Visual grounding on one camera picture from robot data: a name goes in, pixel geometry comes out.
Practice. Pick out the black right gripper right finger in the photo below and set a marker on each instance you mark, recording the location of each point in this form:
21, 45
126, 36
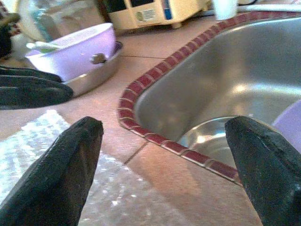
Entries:
270, 179

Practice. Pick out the purple plastic bowl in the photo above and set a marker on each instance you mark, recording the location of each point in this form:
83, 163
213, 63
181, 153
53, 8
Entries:
77, 54
289, 122

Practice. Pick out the large stainless steel bowl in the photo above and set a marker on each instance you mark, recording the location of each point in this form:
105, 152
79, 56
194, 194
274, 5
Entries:
94, 80

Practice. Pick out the stainless steel sink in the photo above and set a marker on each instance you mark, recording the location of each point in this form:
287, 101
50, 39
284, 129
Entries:
211, 70

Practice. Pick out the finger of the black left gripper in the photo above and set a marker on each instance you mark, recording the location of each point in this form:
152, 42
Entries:
35, 94
28, 72

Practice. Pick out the cream water ionizer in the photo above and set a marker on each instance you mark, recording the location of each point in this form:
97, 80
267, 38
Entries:
150, 14

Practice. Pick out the blender with brown contents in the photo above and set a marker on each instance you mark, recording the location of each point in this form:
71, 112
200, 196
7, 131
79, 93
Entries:
77, 16

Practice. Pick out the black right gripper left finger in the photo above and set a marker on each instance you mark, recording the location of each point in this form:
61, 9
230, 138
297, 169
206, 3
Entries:
54, 183

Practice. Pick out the white and green spoon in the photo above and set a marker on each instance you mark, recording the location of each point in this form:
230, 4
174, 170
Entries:
42, 45

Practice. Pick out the clear bubble wrap sheet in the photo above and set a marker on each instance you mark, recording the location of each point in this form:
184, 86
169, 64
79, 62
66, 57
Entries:
23, 141

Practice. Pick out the white plastic jug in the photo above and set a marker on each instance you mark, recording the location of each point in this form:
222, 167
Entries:
26, 23

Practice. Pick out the white bottle with green cap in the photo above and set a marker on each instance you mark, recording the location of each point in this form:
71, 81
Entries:
224, 9

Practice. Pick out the red tile sink border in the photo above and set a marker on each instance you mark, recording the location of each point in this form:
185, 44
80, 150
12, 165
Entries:
127, 96

